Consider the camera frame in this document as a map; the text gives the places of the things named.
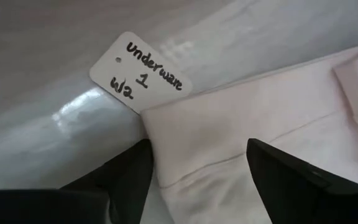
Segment white handwritten paper tag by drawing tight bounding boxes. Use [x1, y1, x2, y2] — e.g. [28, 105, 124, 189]
[88, 30, 194, 114]

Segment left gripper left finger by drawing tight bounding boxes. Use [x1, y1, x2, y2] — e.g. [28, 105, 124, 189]
[60, 138, 154, 224]

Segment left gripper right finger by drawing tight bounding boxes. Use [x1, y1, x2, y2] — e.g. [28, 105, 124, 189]
[246, 138, 358, 224]

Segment pale pink underwear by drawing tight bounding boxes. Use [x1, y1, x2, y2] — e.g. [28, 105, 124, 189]
[140, 40, 358, 224]

